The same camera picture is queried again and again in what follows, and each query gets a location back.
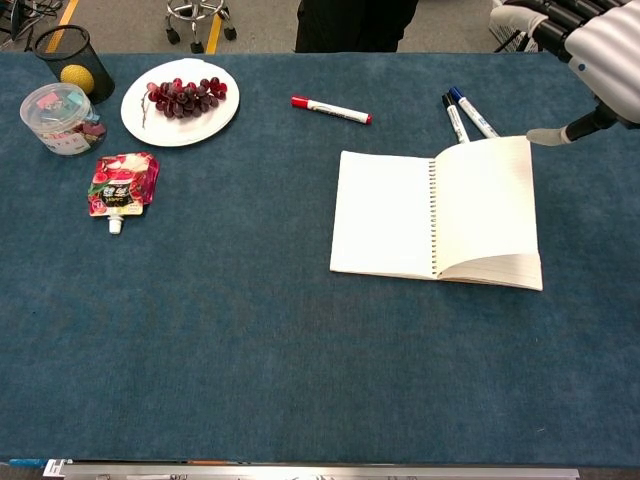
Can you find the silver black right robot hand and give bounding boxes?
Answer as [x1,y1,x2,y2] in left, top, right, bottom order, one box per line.
[499,0,640,147]

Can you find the kraft spiral notebook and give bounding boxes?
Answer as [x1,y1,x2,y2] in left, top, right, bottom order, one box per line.
[329,134,544,293]

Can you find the blue cap whiteboard marker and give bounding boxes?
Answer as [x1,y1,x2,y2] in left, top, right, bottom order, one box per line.
[448,86,501,140]

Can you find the black cap whiteboard marker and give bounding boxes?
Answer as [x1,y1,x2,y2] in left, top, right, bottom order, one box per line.
[441,93,471,145]

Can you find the person in black clothes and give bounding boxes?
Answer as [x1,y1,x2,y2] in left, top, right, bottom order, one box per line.
[294,0,420,54]

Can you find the red cap whiteboard marker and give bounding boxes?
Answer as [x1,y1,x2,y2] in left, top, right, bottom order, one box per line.
[290,95,374,126]

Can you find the chrome wheeled stool base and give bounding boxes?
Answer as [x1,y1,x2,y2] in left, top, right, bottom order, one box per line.
[164,0,239,55]

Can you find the bunch of red grapes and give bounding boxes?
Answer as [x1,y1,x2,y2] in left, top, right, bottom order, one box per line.
[141,76,229,129]

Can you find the white round plate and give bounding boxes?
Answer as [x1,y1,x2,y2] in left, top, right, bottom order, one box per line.
[120,58,241,148]

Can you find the teal blue table cloth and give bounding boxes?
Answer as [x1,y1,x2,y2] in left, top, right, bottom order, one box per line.
[0,52,640,464]

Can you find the red jelly drink pouch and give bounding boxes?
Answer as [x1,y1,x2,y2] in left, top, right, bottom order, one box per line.
[87,152,161,236]

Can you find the black mesh pen holder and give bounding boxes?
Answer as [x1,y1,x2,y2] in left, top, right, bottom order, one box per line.
[32,24,116,105]

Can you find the yellow ball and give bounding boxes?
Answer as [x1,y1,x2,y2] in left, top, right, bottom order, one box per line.
[59,64,96,95]

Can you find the clear jar of binder clips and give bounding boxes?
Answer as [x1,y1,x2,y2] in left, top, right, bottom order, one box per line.
[19,82,108,157]

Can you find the aluminium profile rail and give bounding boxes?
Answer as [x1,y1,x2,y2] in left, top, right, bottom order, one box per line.
[43,458,581,480]

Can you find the black cables bundle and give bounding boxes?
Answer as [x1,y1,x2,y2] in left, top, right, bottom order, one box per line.
[0,0,64,39]

